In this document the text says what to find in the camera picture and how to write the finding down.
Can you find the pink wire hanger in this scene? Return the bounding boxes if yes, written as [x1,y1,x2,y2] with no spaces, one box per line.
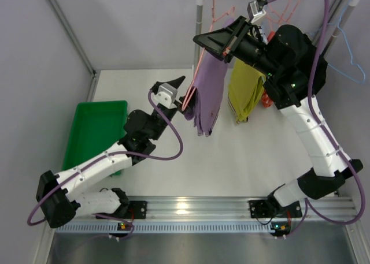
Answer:
[182,0,235,111]

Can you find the purple trousers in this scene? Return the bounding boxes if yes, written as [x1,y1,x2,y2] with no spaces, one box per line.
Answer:
[183,17,235,137]

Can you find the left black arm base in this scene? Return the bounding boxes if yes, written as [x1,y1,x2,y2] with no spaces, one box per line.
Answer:
[123,200,147,220]

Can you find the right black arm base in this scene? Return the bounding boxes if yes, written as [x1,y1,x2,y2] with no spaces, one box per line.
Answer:
[248,199,303,219]

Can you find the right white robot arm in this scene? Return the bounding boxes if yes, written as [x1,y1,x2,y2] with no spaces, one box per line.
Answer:
[193,16,363,217]

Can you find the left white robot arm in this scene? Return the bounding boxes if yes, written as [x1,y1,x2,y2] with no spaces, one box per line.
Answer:
[27,76,185,229]

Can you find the pink hanger pair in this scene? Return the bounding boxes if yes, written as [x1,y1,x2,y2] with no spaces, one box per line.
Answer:
[266,0,301,34]

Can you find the yellow-green trousers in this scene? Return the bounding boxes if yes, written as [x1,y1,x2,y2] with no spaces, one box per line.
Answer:
[228,60,265,124]

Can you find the light blue empty hanger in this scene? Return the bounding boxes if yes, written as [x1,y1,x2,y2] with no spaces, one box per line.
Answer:
[306,0,368,85]

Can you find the black white patterned cloth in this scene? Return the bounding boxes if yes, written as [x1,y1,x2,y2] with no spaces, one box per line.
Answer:
[258,27,268,44]

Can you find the green plastic bin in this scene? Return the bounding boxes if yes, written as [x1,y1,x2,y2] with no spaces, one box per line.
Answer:
[62,101,128,170]

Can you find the orange patterned cloth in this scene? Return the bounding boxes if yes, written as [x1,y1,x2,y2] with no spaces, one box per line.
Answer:
[261,31,275,108]

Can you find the black garment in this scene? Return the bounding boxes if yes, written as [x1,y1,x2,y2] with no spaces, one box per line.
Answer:
[301,34,328,95]

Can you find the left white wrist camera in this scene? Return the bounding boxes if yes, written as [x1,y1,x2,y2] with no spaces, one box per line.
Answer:
[154,83,177,109]

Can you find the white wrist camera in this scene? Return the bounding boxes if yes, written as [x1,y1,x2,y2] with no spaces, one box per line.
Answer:
[154,83,177,109]
[247,0,267,26]

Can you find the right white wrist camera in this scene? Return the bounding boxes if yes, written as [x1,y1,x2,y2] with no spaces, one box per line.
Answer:
[247,0,267,26]

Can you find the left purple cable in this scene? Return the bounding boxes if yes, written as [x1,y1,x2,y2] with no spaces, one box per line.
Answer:
[27,89,184,241]

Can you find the purple cable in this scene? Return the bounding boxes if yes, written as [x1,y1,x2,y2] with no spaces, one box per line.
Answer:
[267,0,364,226]
[27,89,184,241]

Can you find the rack vertical post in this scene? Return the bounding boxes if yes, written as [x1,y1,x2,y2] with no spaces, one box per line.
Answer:
[190,0,209,125]

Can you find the aluminium mounting rail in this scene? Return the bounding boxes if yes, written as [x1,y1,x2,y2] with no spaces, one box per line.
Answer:
[115,196,356,221]

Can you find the grey slotted cable duct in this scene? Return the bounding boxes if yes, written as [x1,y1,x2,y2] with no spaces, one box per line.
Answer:
[55,220,287,234]

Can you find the aluminium frame strut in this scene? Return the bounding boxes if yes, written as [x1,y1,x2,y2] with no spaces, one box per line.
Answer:
[39,0,98,74]

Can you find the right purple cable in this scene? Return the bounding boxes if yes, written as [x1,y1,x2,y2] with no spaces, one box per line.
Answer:
[267,0,364,226]

